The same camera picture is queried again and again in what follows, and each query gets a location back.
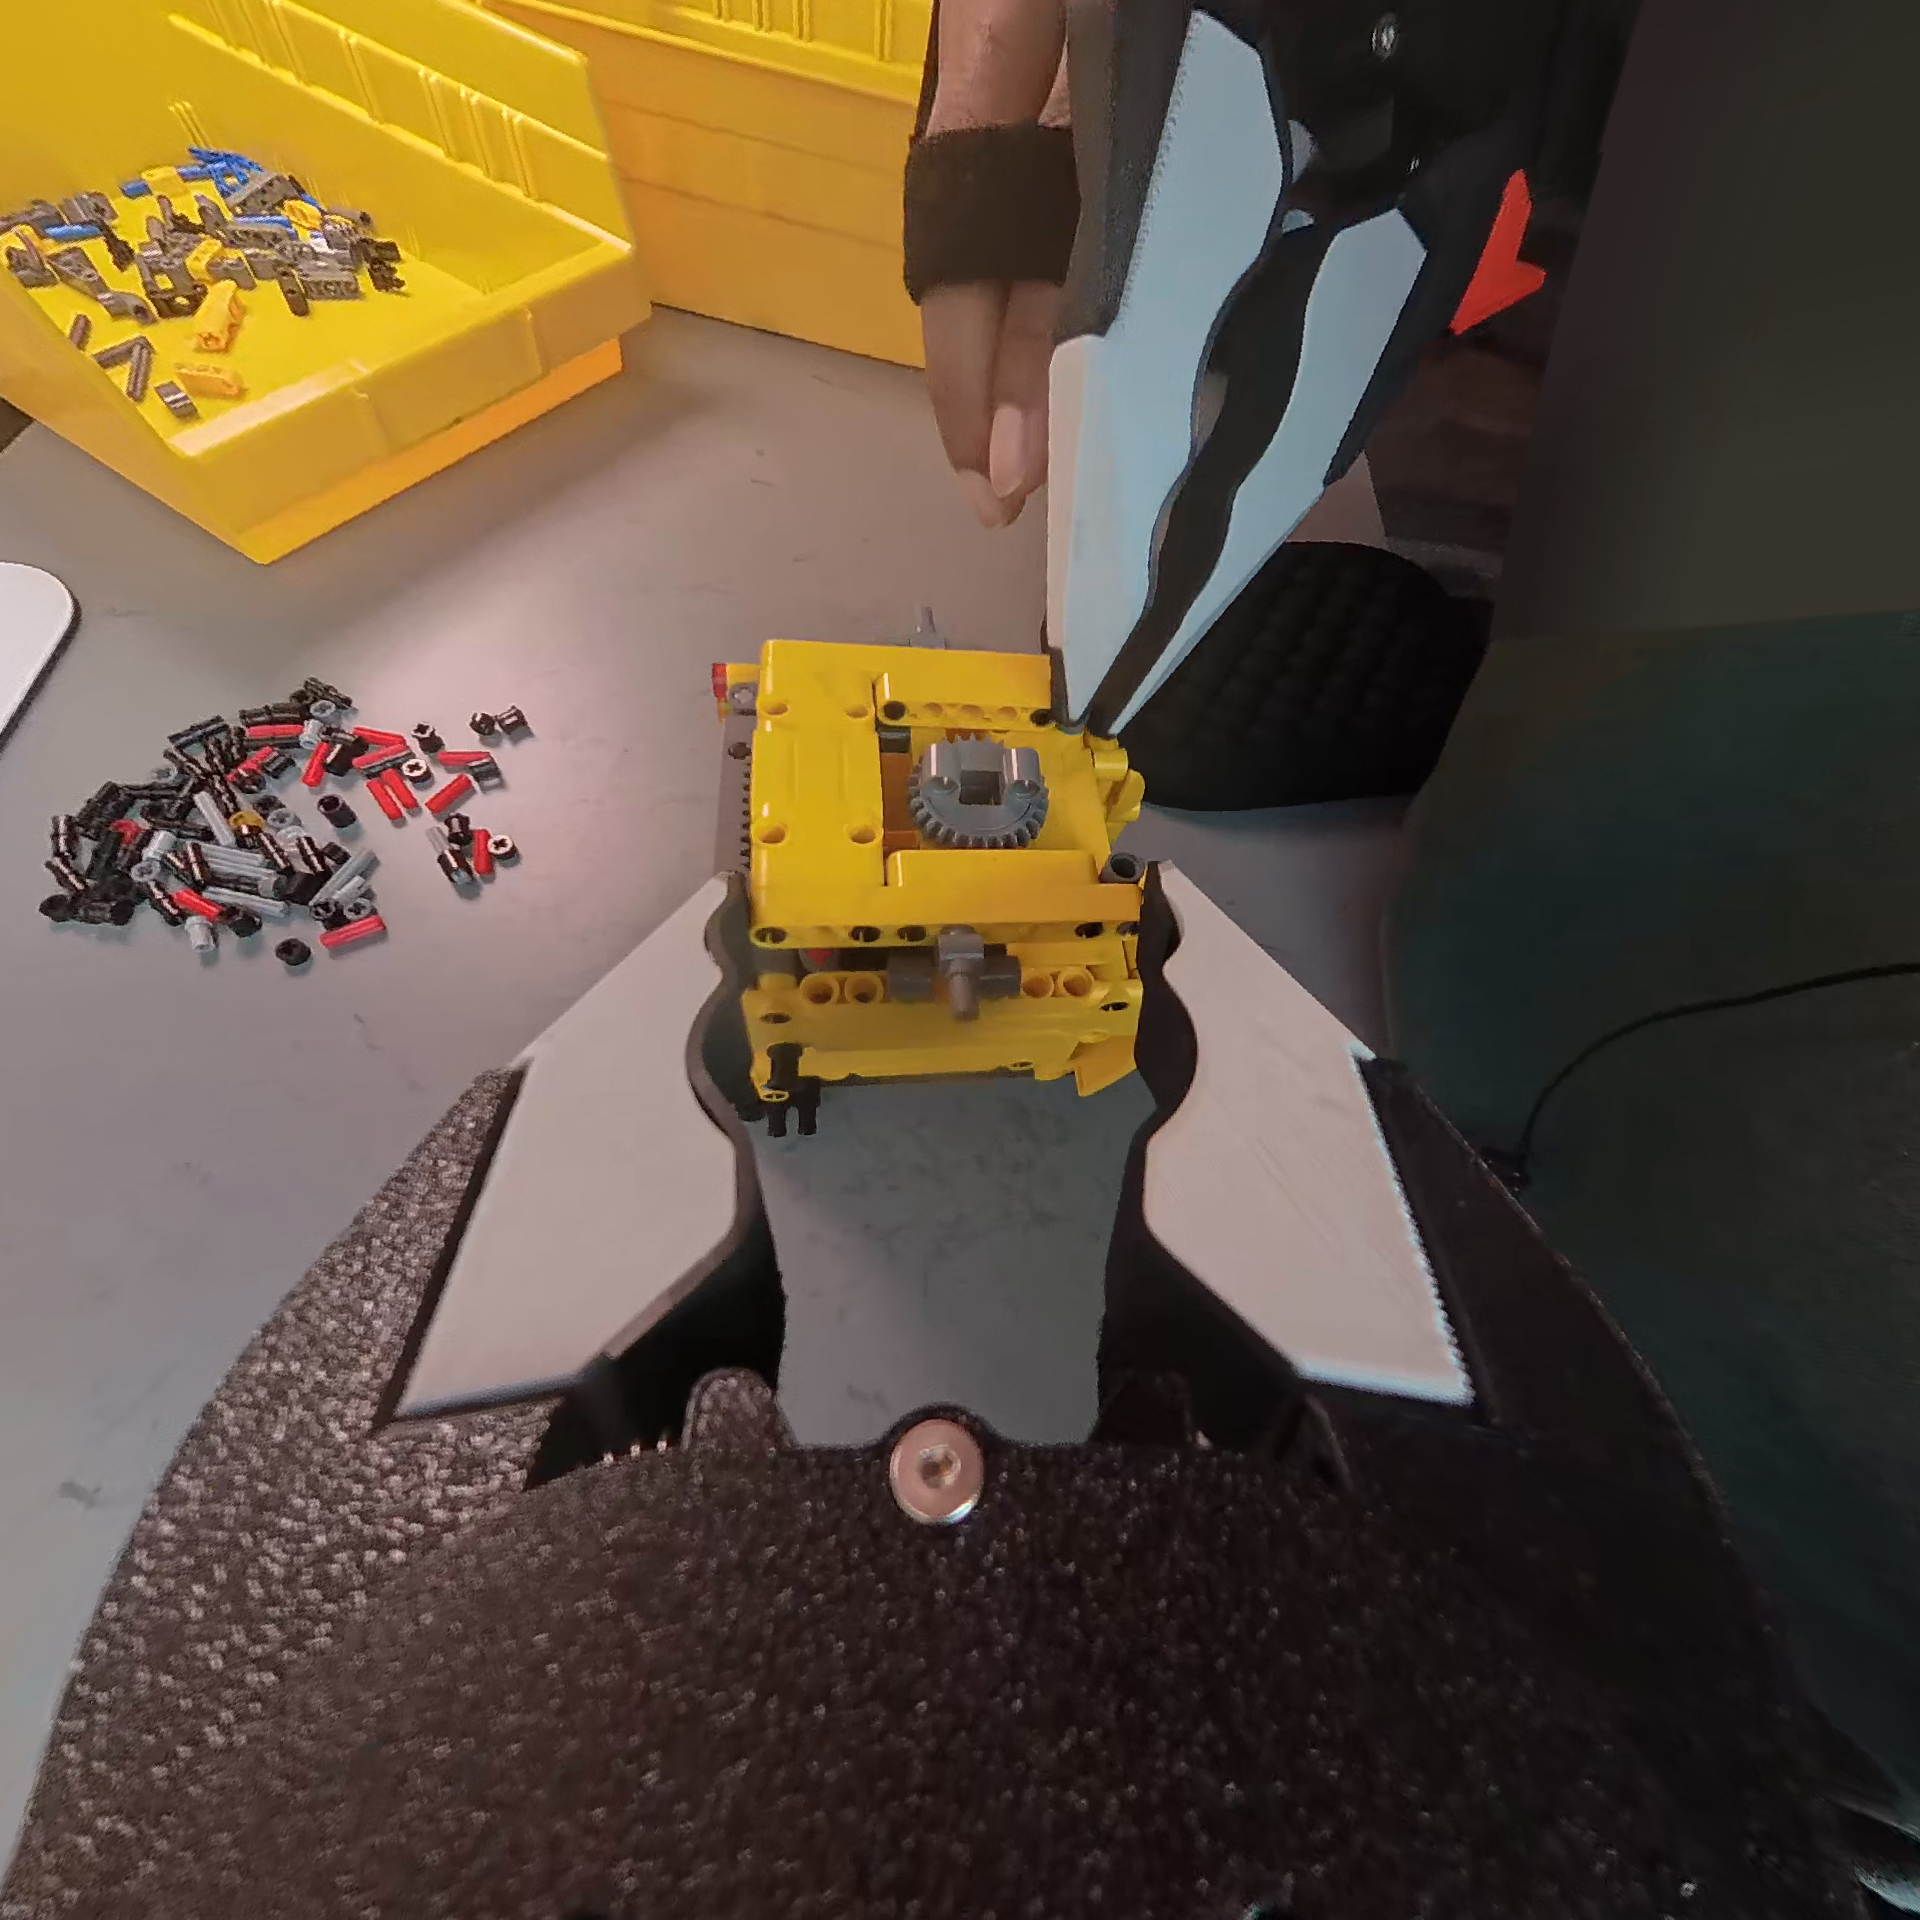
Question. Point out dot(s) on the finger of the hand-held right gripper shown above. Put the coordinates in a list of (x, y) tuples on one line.
[(1335, 346), (1109, 451)]

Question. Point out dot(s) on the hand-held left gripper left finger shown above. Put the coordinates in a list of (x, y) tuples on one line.
[(599, 1201)]

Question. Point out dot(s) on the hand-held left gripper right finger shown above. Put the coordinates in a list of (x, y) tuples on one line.
[(1291, 1201)]

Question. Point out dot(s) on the yellow black lego truck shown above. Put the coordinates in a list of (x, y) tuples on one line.
[(931, 1020)]

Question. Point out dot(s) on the pile of small lego parts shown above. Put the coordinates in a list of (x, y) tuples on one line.
[(225, 839)]

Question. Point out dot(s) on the dark lego pieces heap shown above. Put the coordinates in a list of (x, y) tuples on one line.
[(196, 254)]

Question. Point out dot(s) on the person's right hand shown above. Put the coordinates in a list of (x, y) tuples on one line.
[(991, 406)]

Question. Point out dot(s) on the black padded wrist rest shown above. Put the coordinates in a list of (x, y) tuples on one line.
[(1306, 675)]

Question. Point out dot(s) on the person's green hoodie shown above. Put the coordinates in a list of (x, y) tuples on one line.
[(1682, 1276)]

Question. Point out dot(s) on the nested yellow bins stack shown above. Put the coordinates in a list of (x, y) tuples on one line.
[(751, 195)]

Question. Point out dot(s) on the yellow plastic bin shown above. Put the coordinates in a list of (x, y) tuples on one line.
[(377, 376)]

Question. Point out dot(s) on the white board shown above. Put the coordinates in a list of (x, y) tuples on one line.
[(31, 628)]

